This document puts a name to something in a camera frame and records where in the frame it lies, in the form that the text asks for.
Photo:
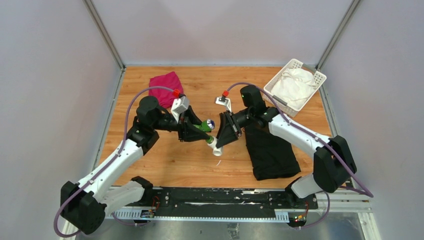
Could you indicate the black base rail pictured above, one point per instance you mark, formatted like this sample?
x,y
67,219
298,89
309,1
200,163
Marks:
x,y
222,203

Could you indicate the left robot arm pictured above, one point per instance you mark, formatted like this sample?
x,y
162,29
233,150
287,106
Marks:
x,y
85,204

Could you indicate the white plastic basket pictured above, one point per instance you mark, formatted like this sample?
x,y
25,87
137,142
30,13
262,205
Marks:
x,y
320,78

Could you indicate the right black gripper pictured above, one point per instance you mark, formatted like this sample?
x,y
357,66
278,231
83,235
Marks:
x,y
229,129

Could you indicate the white pipe fitting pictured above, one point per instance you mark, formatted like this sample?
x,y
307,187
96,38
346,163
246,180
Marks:
x,y
212,143

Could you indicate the black folded cloth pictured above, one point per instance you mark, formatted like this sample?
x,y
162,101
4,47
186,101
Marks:
x,y
271,157

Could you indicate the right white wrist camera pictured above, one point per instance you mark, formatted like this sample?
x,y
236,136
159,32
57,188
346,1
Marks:
x,y
223,100

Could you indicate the white cloth in basket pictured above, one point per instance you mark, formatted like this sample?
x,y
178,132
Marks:
x,y
294,87

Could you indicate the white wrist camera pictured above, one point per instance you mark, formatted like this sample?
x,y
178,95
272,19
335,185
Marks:
x,y
180,104
223,100

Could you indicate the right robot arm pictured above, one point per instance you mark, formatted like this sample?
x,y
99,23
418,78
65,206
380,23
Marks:
x,y
333,163

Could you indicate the green water faucet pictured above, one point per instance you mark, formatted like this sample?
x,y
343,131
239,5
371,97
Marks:
x,y
207,126

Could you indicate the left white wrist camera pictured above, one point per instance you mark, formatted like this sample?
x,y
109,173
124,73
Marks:
x,y
180,104

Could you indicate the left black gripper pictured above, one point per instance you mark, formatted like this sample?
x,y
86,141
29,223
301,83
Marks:
x,y
186,131

